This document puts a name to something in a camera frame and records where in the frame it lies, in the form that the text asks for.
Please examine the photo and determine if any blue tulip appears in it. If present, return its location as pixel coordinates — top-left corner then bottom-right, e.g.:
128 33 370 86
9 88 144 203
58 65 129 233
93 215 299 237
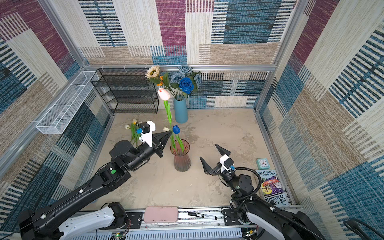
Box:
173 125 185 153

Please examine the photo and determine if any dark red glass vase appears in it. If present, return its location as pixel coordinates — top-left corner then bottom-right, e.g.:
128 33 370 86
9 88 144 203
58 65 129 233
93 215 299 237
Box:
170 139 191 172

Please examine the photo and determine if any light blue ceramic vase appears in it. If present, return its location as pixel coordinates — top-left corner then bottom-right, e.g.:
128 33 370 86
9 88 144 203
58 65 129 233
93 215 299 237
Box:
174 96 188 124

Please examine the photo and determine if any pink tulip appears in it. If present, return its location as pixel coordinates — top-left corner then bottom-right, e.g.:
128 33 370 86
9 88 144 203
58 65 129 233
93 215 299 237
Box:
157 87 176 152

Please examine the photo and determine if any orange marigold flower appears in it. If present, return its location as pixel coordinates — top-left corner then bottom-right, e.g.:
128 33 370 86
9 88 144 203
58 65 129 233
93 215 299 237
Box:
156 76 164 87

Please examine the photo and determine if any blue rose bouquet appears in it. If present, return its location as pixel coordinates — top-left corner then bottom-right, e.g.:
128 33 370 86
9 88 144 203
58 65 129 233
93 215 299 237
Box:
167 65 202 101

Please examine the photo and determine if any cream sunflower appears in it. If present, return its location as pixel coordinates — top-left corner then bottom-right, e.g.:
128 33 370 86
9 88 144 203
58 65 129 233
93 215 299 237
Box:
145 65 176 98

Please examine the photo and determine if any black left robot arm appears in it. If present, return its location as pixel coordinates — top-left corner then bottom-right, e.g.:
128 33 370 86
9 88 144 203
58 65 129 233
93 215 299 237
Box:
18 131 172 240

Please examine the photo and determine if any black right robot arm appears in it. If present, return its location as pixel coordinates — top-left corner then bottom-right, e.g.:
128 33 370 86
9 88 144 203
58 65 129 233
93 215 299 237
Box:
200 144 325 240

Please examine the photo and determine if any small teal clock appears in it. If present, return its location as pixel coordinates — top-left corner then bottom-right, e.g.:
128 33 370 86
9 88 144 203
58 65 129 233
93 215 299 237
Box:
257 158 271 170

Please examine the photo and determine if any black marker pen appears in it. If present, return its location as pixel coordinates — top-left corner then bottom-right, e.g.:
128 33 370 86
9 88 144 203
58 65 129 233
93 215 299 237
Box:
188 212 217 220

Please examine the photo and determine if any black mesh shelf rack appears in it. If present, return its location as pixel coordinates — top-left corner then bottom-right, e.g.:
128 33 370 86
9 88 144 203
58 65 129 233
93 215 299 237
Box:
91 68 159 114

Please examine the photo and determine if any colourful book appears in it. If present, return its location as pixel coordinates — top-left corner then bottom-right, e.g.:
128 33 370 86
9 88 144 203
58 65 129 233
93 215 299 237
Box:
257 170 290 207

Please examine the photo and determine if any pink case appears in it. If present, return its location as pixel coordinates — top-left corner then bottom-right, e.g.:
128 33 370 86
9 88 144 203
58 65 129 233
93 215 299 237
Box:
143 206 179 223

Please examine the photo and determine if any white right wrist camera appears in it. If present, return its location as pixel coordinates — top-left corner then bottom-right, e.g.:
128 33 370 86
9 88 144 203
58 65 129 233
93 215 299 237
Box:
219 154 236 173

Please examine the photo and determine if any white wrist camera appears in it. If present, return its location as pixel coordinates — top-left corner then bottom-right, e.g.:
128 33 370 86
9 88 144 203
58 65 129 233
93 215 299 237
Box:
219 154 236 173
136 121 156 147

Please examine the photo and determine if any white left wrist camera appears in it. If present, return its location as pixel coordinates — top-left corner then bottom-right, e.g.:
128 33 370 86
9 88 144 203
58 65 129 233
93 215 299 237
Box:
136 121 156 147

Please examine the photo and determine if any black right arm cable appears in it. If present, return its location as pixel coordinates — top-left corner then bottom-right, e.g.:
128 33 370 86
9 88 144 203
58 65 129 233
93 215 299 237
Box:
218 166 331 240

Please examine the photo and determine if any white wire mesh basket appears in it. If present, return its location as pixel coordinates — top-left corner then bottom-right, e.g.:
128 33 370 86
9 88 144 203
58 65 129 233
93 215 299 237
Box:
36 71 95 135

